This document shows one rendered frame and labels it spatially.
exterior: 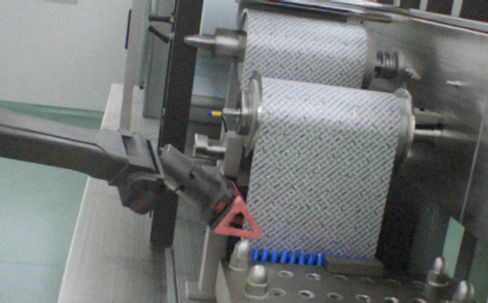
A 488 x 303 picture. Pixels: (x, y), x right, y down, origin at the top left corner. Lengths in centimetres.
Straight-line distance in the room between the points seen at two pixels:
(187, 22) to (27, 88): 546
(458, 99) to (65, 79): 576
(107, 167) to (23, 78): 581
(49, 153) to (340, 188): 48
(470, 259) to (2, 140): 94
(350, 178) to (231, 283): 28
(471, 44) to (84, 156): 64
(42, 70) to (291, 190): 572
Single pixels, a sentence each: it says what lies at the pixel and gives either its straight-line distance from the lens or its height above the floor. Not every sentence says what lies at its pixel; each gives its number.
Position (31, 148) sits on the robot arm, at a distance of 99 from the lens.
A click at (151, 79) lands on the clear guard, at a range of 216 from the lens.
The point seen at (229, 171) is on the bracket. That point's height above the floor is 114.
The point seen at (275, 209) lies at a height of 111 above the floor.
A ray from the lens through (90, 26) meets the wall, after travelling 670.
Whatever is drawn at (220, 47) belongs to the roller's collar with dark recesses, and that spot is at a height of 133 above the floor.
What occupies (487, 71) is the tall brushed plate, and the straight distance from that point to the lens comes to 116.
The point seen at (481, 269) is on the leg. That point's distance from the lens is 151.
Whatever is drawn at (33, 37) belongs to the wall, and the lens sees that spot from 677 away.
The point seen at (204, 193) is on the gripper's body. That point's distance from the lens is 113.
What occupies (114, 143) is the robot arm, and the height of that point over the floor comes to 121.
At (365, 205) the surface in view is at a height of 113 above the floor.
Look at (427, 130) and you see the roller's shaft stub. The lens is 127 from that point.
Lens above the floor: 147
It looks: 14 degrees down
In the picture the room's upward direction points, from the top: 8 degrees clockwise
